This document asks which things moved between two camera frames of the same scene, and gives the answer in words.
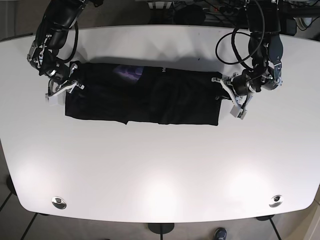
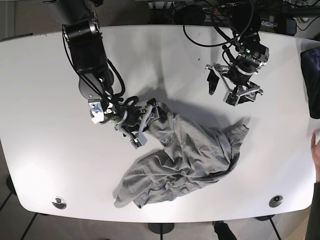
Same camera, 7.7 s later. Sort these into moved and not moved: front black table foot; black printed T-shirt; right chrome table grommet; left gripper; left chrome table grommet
Moved: left gripper; black printed T-shirt
Not moved: front black table foot; left chrome table grommet; right chrome table grommet
